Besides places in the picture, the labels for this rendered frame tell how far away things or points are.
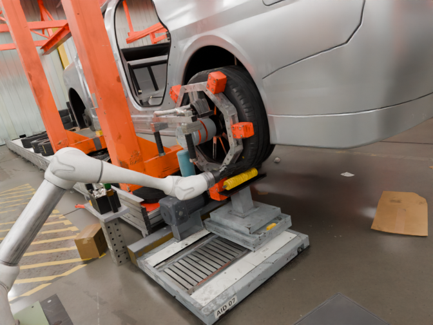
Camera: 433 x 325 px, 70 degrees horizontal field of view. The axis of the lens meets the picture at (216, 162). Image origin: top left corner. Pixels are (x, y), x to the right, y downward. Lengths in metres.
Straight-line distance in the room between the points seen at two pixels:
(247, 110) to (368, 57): 0.63
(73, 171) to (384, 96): 1.24
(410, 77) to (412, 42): 0.13
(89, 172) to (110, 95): 0.82
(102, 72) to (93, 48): 0.14
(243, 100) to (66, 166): 0.91
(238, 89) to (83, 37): 0.95
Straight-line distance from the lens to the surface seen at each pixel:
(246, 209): 2.12
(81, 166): 1.35
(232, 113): 1.65
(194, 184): 1.55
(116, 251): 2.40
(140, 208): 2.35
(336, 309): 1.23
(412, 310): 1.76
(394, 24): 1.36
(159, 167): 2.22
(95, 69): 2.06
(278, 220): 2.10
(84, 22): 2.10
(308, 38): 1.43
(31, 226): 1.56
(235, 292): 1.74
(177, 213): 2.11
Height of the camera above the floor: 1.18
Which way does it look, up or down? 17 degrees down
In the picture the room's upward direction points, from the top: 12 degrees counter-clockwise
